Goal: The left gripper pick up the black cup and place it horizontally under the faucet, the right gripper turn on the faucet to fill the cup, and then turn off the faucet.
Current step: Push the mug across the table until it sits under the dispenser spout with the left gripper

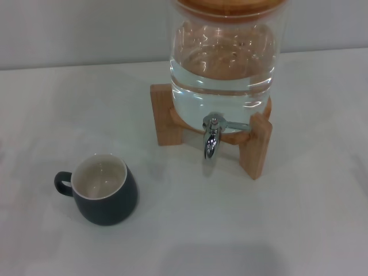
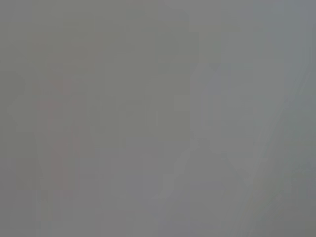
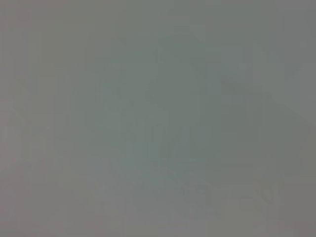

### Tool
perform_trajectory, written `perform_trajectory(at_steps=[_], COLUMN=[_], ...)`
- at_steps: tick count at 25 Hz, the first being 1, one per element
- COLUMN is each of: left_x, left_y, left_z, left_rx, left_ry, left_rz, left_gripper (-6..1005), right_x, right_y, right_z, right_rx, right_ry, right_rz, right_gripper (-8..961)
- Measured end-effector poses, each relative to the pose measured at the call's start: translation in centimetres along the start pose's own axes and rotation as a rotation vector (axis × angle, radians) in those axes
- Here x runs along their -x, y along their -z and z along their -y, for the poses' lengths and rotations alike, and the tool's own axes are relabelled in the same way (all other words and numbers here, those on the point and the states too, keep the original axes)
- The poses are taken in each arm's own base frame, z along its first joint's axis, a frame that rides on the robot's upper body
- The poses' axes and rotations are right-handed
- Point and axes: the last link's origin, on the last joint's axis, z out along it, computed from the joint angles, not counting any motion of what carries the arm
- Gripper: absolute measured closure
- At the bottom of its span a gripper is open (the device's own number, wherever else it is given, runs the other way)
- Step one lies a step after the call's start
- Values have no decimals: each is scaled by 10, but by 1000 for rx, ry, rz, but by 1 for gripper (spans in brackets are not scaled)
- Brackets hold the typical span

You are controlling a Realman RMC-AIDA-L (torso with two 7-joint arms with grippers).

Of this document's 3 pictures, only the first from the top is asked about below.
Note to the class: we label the dark green ceramic cup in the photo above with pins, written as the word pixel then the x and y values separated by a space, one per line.
pixel 106 207

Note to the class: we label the chrome faucet tap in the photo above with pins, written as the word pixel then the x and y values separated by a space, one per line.
pixel 212 141

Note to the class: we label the wooden dispenser lid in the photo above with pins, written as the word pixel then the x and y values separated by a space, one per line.
pixel 230 7

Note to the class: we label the wooden dispenser stand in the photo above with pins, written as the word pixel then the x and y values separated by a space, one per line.
pixel 162 115

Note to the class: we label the glass water dispenser jar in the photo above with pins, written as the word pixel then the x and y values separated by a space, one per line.
pixel 224 86

